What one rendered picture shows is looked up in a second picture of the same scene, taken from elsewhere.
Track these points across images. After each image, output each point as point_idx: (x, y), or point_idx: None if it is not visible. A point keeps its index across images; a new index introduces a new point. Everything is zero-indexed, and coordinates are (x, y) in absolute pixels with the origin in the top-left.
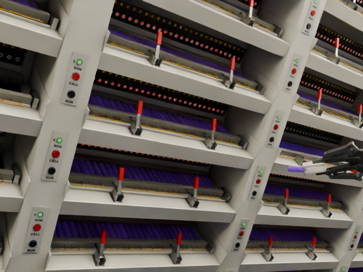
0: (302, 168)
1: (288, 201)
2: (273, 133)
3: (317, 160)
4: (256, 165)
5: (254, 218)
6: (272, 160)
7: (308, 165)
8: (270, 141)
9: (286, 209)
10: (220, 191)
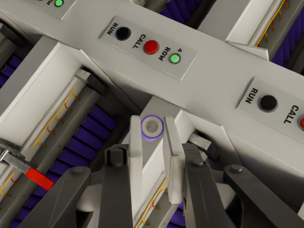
0: (164, 117)
1: (3, 207)
2: (287, 110)
3: (200, 155)
4: (200, 46)
5: (53, 34)
6: (190, 103)
7: (173, 125)
8: (265, 95)
9: (1, 145)
10: (152, 10)
